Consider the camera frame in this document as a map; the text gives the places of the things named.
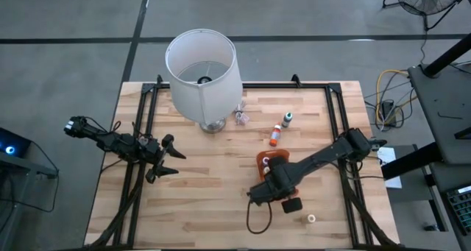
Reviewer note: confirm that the large green colouring bottle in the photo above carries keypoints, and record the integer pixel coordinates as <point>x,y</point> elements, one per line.
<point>287,120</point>

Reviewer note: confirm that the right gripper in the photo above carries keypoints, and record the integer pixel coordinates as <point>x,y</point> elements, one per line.
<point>276,184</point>

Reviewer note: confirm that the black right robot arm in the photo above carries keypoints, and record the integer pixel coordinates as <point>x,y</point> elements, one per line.
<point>331,151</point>

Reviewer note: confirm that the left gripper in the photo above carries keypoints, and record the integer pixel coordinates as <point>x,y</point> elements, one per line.
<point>158,155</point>

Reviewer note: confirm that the silver table lamp white shade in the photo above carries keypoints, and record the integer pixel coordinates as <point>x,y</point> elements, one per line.
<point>202,89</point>

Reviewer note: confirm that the black aluminium table frame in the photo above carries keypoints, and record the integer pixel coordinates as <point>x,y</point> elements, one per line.
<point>279,85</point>

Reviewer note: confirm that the parts drawer organizer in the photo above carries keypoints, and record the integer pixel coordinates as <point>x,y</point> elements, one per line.
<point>461,207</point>

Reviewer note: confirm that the white paper sheet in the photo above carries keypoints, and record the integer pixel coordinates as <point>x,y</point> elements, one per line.
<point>386,156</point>

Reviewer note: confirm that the black desk support beam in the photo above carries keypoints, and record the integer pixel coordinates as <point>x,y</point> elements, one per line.
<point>408,162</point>

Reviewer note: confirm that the black upright post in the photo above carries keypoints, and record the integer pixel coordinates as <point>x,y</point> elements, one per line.
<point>449,54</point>

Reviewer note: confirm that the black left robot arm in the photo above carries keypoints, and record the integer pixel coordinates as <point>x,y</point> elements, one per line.
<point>110,140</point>

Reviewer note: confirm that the computer tower blue light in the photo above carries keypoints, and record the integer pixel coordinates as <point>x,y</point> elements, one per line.
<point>18,148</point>

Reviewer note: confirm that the black power strip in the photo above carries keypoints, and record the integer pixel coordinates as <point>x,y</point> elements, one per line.
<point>387,106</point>

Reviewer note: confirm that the grey station desk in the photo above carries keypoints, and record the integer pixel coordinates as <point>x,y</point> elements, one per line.
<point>441,107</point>

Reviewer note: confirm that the orange plastic bin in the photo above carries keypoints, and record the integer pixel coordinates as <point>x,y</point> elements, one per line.
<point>261,162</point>

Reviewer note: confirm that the black floor fan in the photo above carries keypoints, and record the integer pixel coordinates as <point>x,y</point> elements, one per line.
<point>427,0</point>

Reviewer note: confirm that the large red-orange colouring bottle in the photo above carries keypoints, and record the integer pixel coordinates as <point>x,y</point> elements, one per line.
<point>275,136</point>

